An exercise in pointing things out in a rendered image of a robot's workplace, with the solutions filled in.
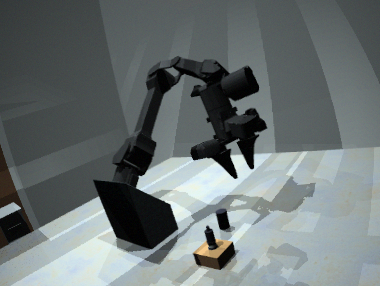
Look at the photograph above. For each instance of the tan square block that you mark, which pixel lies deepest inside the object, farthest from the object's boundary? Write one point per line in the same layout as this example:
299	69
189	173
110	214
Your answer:
214	258

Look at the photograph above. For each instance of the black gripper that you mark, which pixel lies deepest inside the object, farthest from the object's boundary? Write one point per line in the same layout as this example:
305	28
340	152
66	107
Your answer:
216	149

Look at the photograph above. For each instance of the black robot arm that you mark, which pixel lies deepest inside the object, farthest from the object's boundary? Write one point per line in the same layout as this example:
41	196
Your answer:
139	147

